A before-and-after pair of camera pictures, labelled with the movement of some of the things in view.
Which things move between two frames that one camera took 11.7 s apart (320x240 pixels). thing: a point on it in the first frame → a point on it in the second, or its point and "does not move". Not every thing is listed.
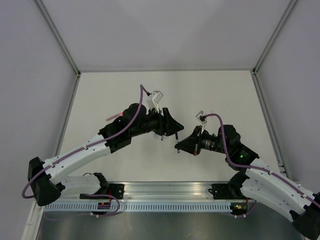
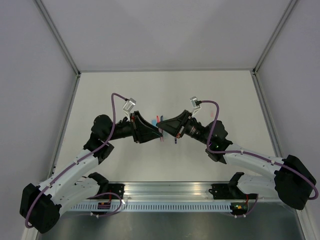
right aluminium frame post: (274, 35) does not move
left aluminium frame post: (49, 22) does not move
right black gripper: (188, 144) → (177, 126)
